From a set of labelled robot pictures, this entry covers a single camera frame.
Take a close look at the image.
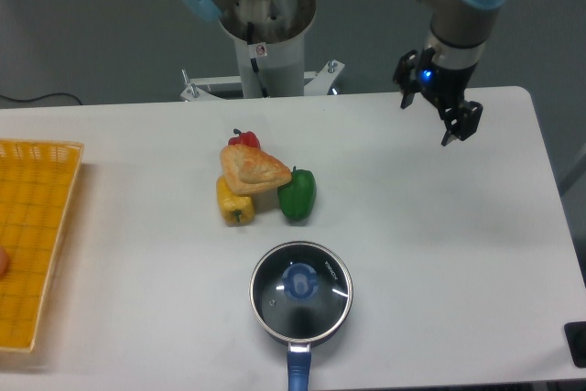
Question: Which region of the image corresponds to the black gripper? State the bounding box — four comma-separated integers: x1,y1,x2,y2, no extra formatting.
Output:
393,47,483,146

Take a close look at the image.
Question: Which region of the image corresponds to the green bell pepper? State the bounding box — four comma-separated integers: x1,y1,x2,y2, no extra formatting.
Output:
277,167,317,222

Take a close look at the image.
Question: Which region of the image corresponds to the red bell pepper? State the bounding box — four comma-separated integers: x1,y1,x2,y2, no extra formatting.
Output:
228,128,261,149

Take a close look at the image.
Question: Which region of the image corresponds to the baked puff pastry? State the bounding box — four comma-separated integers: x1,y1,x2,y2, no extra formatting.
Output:
220,145,292,195

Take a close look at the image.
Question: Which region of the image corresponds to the yellow bell pepper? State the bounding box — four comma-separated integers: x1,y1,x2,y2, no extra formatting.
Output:
216,176,255,225

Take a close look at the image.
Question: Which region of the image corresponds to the black table grommet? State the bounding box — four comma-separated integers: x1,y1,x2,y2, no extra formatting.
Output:
564,321,586,368

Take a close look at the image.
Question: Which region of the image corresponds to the yellow woven basket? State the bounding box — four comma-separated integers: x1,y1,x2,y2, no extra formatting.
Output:
1,139,84,353

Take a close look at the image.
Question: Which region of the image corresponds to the white metal base frame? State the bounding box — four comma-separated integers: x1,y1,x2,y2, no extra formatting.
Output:
179,60,342,103

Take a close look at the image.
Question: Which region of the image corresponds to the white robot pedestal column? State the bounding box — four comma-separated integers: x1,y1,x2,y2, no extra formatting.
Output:
220,0,316,98

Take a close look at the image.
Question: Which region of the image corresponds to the black pedestal cable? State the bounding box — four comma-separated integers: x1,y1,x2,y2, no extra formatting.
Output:
245,21,269,99

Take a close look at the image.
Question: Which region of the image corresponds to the black saucepan blue handle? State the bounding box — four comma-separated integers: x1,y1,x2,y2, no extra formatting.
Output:
248,240,354,391

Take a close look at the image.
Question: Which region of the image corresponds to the black floor cable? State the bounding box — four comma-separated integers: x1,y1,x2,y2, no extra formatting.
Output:
0,92,84,106

